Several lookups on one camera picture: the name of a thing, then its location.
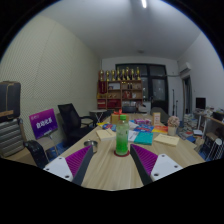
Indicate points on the cluttered side desk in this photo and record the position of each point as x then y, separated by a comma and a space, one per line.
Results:
210, 121

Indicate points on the small steel cup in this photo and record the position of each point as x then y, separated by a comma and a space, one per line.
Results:
90, 145

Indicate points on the dark suitcase with brown trim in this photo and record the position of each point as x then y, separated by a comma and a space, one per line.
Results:
9, 100

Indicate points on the black computer monitor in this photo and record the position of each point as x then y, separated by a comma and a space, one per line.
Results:
200, 102

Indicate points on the black office chair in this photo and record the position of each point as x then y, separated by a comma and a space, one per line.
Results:
70, 120

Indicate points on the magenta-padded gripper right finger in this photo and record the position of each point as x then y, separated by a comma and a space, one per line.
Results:
162, 166

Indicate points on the white paper booklet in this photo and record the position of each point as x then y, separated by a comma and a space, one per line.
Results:
133, 135

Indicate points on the purple sign board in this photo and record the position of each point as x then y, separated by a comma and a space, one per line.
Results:
43, 123

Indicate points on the black framed glass door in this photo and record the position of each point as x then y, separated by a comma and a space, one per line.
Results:
158, 86

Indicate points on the ceiling light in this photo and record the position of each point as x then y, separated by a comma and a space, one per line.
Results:
144, 3

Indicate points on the green drink bottle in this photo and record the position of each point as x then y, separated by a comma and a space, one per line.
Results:
122, 138

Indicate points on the white wall air conditioner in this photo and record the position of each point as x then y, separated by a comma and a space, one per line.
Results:
185, 67

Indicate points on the grey ribbed suitcase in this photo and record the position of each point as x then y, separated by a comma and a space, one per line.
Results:
11, 138

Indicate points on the orange book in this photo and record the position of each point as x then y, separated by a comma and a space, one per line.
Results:
160, 129

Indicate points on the small white side table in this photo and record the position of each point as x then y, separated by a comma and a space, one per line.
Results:
97, 112

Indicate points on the small black suitcase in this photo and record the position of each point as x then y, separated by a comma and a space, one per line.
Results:
35, 153

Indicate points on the pink box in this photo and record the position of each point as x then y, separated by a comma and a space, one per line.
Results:
143, 121

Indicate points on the white stool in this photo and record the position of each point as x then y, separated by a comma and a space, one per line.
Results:
213, 143

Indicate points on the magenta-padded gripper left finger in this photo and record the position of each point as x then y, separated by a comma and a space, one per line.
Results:
60, 166

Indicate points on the upright orange box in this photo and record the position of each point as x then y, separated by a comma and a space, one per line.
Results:
156, 118

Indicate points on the wooden shelf unit with trophies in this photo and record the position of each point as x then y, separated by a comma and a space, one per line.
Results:
120, 90

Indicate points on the teal book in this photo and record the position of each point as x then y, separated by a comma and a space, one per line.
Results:
144, 138

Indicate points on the flat round red coaster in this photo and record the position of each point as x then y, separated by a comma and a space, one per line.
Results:
115, 154

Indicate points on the pink flowers in white pot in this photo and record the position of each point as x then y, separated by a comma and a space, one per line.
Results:
173, 122

